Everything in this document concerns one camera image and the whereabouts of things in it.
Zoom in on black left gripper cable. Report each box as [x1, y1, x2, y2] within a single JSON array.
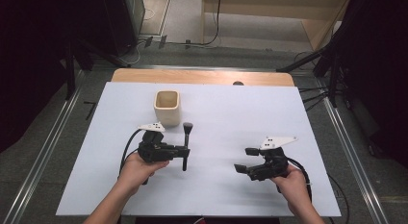
[[118, 128, 144, 179]]

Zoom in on thin black floor cable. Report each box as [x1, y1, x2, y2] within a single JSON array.
[[326, 173, 350, 224]]

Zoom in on person's left hand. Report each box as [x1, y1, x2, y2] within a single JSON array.
[[118, 151, 170, 195]]

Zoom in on black floor cables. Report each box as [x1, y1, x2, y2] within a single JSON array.
[[297, 85, 332, 112]]

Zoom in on cream square cup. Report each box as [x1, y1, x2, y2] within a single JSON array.
[[153, 89, 183, 128]]

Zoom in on black makeup brush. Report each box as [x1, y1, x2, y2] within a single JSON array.
[[181, 121, 194, 172]]

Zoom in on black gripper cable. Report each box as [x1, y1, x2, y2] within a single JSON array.
[[286, 156, 314, 203], [118, 128, 144, 179]]

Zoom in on dark curtain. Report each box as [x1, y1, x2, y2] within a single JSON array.
[[0, 0, 107, 155], [333, 0, 408, 169]]

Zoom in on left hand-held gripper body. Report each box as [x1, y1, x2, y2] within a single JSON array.
[[137, 121, 181, 164]]

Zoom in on black stand legs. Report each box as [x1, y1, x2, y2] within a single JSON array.
[[64, 36, 131, 101], [275, 40, 343, 109]]

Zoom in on dark cabinet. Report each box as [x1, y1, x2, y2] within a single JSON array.
[[101, 0, 146, 58]]

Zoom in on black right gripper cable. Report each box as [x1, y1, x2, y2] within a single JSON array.
[[286, 156, 314, 203]]

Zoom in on hanging black cable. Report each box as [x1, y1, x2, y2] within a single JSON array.
[[185, 0, 223, 47]]

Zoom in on wooden table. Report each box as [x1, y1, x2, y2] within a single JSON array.
[[110, 67, 295, 87]]

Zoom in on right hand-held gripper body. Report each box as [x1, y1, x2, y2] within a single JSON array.
[[246, 136, 299, 183]]

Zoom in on light wooden shelf unit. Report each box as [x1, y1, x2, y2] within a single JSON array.
[[200, 0, 354, 53]]

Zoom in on person's right hand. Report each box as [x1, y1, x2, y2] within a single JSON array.
[[269, 163, 312, 208]]

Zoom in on white floor cable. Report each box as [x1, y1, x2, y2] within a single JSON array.
[[126, 7, 156, 65]]

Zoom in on metal floor rail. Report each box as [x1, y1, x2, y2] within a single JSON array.
[[2, 69, 85, 224], [316, 77, 391, 224]]

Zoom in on white table mat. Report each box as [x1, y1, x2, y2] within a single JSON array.
[[55, 81, 342, 218]]

